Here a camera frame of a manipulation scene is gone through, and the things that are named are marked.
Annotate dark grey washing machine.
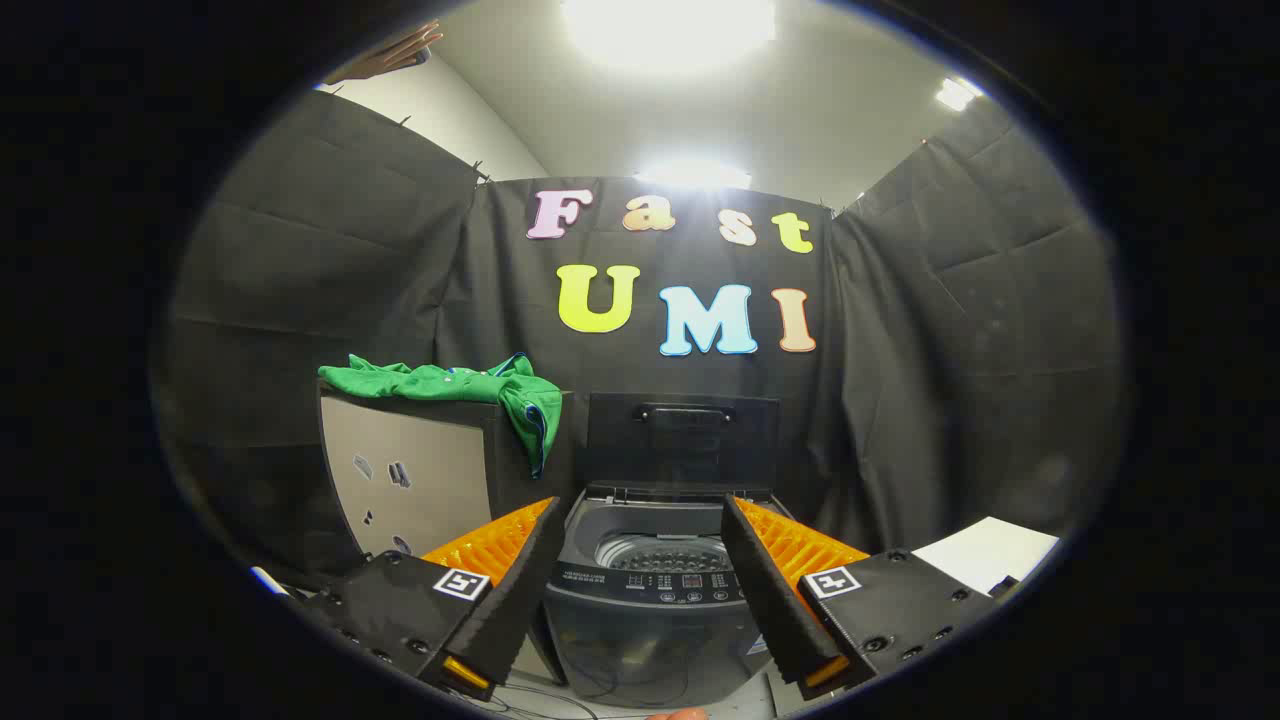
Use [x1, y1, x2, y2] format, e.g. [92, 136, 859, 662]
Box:
[540, 482, 791, 709]

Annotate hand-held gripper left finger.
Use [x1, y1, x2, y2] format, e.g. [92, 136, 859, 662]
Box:
[300, 497, 566, 703]

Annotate grey cabinet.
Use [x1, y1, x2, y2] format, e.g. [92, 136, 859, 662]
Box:
[316, 380, 576, 561]

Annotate large ceiling light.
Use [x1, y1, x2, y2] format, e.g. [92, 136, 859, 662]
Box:
[560, 0, 777, 71]

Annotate black backdrop cloth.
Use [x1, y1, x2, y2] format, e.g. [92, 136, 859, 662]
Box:
[150, 90, 1126, 591]

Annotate thin dark cable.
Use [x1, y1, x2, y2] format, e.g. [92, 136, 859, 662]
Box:
[480, 678, 603, 720]

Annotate green polo shirt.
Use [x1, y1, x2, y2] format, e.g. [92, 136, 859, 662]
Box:
[318, 352, 564, 479]

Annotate white board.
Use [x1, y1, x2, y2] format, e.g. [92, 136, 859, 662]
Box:
[912, 516, 1059, 596]

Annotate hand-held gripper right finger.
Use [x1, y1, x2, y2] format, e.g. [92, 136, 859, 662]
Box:
[720, 493, 1001, 701]

